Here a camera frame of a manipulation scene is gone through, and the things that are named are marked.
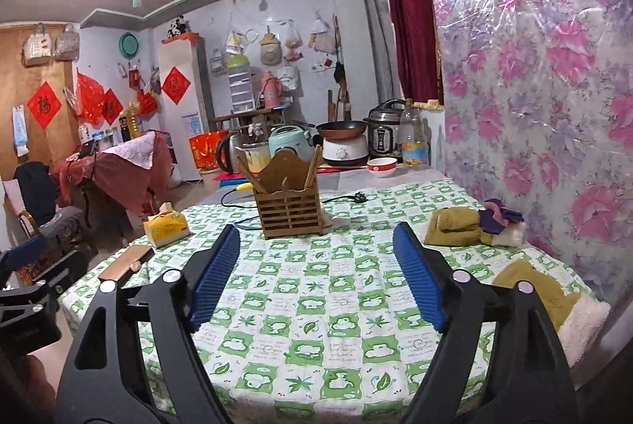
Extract white electric pot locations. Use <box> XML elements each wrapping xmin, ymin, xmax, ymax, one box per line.
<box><xmin>322</xmin><ymin>134</ymin><xmax>370</xmax><ymax>167</ymax></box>

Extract red gift bag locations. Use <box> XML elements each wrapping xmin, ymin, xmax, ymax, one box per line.
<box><xmin>189</xmin><ymin>131</ymin><xmax>231</xmax><ymax>170</ymax></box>

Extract olive cream fleece towel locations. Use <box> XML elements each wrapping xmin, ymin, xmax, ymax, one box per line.
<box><xmin>492</xmin><ymin>258</ymin><xmax>612</xmax><ymax>368</ymax></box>

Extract white refrigerator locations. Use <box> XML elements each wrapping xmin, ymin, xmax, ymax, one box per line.
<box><xmin>158</xmin><ymin>39</ymin><xmax>209</xmax><ymax>184</ymax></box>

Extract black power plug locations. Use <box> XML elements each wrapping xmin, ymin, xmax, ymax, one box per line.
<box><xmin>328</xmin><ymin>191</ymin><xmax>370</xmax><ymax>204</ymax></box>

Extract red diamond paper decoration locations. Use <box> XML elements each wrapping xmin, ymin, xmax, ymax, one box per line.
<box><xmin>27</xmin><ymin>81</ymin><xmax>63</xmax><ymax>129</ymax></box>
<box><xmin>162</xmin><ymin>66</ymin><xmax>192</xmax><ymax>105</ymax></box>

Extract hanging plastic bag orange contents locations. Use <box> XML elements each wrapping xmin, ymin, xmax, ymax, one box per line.
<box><xmin>284</xmin><ymin>21</ymin><xmax>304</xmax><ymax>62</ymax></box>

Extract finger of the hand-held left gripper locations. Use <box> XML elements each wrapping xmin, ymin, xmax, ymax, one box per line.
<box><xmin>0</xmin><ymin>236</ymin><xmax>91</xmax><ymax>302</ymax></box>

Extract maroon curtain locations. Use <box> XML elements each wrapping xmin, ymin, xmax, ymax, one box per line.
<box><xmin>382</xmin><ymin>0</ymin><xmax>445</xmax><ymax>111</ymax></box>

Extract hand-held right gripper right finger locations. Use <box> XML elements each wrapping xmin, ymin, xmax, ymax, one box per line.
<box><xmin>393</xmin><ymin>221</ymin><xmax>577</xmax><ymax>424</ymax></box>

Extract clear hanging plastic bag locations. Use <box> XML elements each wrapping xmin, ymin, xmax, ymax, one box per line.
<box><xmin>53</xmin><ymin>23</ymin><xmax>80</xmax><ymax>62</ymax></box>

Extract rolled olive towel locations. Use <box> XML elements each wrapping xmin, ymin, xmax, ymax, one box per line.
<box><xmin>425</xmin><ymin>208</ymin><xmax>526</xmax><ymax>248</ymax></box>

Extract yellow tissue box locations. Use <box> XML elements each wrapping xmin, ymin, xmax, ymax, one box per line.
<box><xmin>143</xmin><ymin>203</ymin><xmax>193</xmax><ymax>249</ymax></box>

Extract teal rice cooker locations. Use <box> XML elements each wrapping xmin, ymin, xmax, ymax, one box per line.
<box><xmin>268</xmin><ymin>124</ymin><xmax>315</xmax><ymax>158</ymax></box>

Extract purple cloth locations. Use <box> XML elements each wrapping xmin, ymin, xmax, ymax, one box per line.
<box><xmin>479</xmin><ymin>199</ymin><xmax>525</xmax><ymax>233</ymax></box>

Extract plastic drawer unit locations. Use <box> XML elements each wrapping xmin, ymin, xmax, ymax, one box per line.
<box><xmin>227</xmin><ymin>55</ymin><xmax>256</xmax><ymax>114</ymax></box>

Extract panda plush toy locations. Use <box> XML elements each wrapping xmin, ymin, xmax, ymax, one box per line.
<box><xmin>165</xmin><ymin>17</ymin><xmax>189</xmax><ymax>40</ymax></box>

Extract red cloth covered furniture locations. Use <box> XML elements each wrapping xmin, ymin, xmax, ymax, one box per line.
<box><xmin>52</xmin><ymin>131</ymin><xmax>175</xmax><ymax>218</ymax></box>

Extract steel electric kettle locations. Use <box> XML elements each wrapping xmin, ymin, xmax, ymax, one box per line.
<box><xmin>216</xmin><ymin>132</ymin><xmax>243</xmax><ymax>174</ymax></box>

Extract pink thermos jug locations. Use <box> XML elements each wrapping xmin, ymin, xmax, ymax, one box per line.
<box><xmin>260</xmin><ymin>71</ymin><xmax>282</xmax><ymax>110</ymax></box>

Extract yellow cooking oil bottle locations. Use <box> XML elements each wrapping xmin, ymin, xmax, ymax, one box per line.
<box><xmin>123</xmin><ymin>102</ymin><xmax>144</xmax><ymax>139</ymax></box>

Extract floral plastic sheet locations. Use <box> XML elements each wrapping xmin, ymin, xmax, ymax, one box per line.
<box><xmin>415</xmin><ymin>0</ymin><xmax>633</xmax><ymax>306</ymax></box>

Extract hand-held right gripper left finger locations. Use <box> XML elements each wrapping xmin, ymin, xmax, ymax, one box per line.
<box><xmin>57</xmin><ymin>223</ymin><xmax>241</xmax><ymax>424</ymax></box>

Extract red white bowl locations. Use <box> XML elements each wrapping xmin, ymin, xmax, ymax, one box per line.
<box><xmin>366</xmin><ymin>157</ymin><xmax>399</xmax><ymax>178</ymax></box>

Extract yellow pot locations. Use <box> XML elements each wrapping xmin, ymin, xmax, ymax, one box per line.
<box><xmin>240</xmin><ymin>142</ymin><xmax>271</xmax><ymax>173</ymax></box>

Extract black chair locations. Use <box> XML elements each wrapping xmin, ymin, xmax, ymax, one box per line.
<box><xmin>14</xmin><ymin>162</ymin><xmax>100</xmax><ymax>257</ymax></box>

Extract wooden utensil holder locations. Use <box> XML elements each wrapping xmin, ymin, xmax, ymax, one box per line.
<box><xmin>253</xmin><ymin>148</ymin><xmax>325</xmax><ymax>240</ymax></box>

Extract hanging plastic bag yellow contents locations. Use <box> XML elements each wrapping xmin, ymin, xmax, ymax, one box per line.
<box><xmin>226</xmin><ymin>13</ymin><xmax>248</xmax><ymax>57</ymax></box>

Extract teal round plate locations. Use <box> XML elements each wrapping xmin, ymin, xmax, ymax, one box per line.
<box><xmin>119</xmin><ymin>32</ymin><xmax>141</xmax><ymax>58</ymax></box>

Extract patterned hanging tote bag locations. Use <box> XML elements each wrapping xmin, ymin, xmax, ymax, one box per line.
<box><xmin>22</xmin><ymin>23</ymin><xmax>53</xmax><ymax>68</ymax></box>

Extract wooden door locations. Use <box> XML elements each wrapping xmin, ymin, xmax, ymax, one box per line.
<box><xmin>0</xmin><ymin>23</ymin><xmax>83</xmax><ymax>188</ymax></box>

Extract clear plastic bottle yellow label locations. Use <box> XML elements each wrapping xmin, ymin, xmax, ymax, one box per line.
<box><xmin>400</xmin><ymin>99</ymin><xmax>430</xmax><ymax>168</ymax></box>

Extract black power cable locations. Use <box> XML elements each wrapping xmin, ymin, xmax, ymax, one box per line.
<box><xmin>220</xmin><ymin>188</ymin><xmax>258</xmax><ymax>208</ymax></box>

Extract silver pressure cooker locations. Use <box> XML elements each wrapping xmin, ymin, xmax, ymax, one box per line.
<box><xmin>368</xmin><ymin>99</ymin><xmax>407</xmax><ymax>160</ymax></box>

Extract beige hanging bag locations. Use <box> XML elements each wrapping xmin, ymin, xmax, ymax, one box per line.
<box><xmin>260</xmin><ymin>26</ymin><xmax>284</xmax><ymax>65</ymax></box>

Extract brown frying pan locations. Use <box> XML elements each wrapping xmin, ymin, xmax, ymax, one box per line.
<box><xmin>297</xmin><ymin>120</ymin><xmax>370</xmax><ymax>139</ymax></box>

